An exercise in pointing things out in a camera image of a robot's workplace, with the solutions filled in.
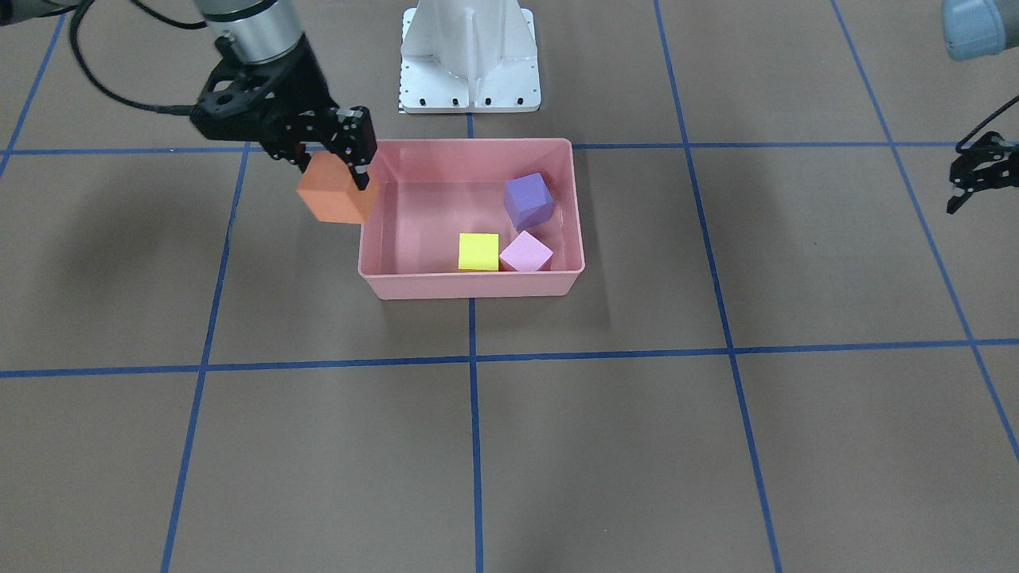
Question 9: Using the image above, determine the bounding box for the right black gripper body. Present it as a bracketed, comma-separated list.
[259, 44, 338, 156]

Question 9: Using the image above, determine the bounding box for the orange foam block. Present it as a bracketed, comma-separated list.
[296, 151, 382, 225]

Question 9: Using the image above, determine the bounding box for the yellow foam block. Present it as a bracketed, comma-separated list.
[455, 232, 500, 272]

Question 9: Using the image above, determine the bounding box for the purple foam block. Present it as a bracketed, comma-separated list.
[503, 173, 556, 232]

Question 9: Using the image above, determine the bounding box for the pink foam block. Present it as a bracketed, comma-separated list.
[499, 231, 554, 272]

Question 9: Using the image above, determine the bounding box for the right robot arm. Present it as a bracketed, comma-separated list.
[2, 1, 377, 192]

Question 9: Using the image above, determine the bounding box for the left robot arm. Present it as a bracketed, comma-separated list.
[940, 1, 1018, 61]

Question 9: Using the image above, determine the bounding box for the pink plastic bin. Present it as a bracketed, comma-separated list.
[357, 138, 586, 300]

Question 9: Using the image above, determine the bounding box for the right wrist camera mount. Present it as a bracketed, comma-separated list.
[189, 60, 270, 142]

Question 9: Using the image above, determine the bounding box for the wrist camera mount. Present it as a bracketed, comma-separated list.
[189, 60, 270, 142]
[946, 131, 1018, 215]

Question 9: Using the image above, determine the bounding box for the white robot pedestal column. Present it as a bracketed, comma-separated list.
[398, 1, 542, 114]

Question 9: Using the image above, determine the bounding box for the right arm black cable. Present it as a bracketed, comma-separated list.
[68, 0, 209, 115]

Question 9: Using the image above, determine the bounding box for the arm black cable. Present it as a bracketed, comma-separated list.
[68, 0, 209, 115]
[955, 94, 1019, 152]

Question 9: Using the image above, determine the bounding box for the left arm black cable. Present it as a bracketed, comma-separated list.
[955, 94, 1019, 152]

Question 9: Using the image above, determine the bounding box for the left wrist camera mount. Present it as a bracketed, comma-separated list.
[946, 131, 1018, 215]

